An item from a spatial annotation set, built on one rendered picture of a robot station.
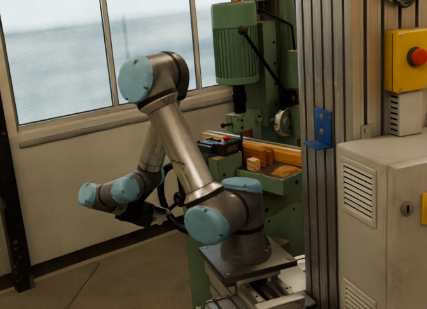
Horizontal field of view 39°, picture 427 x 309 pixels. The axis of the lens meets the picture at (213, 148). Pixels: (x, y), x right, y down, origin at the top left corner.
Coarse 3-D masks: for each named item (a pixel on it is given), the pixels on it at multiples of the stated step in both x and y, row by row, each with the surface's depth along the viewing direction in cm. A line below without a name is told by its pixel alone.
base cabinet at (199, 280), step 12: (300, 204) 242; (276, 216) 232; (288, 216) 238; (300, 216) 243; (264, 228) 228; (276, 228) 234; (288, 228) 239; (300, 228) 244; (192, 240) 258; (288, 240) 240; (300, 240) 246; (192, 252) 260; (300, 252) 247; (192, 264) 263; (204, 264) 256; (192, 276) 265; (204, 276) 258; (192, 288) 267; (204, 288) 260; (192, 300) 270; (204, 300) 262
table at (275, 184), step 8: (240, 168) 226; (264, 168) 224; (272, 168) 224; (240, 176) 226; (248, 176) 223; (256, 176) 220; (264, 176) 217; (272, 176) 215; (280, 176) 215; (288, 176) 214; (296, 176) 216; (264, 184) 218; (272, 184) 215; (280, 184) 212; (288, 184) 213; (296, 184) 217; (272, 192) 216; (280, 192) 213; (288, 192) 214
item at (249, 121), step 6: (228, 114) 240; (234, 114) 239; (240, 114) 238; (246, 114) 239; (252, 114) 242; (258, 114) 244; (228, 120) 240; (234, 120) 237; (240, 120) 237; (246, 120) 239; (252, 120) 242; (228, 126) 241; (234, 126) 238; (240, 126) 238; (246, 126) 240; (252, 126) 243; (258, 126) 245; (240, 132) 238
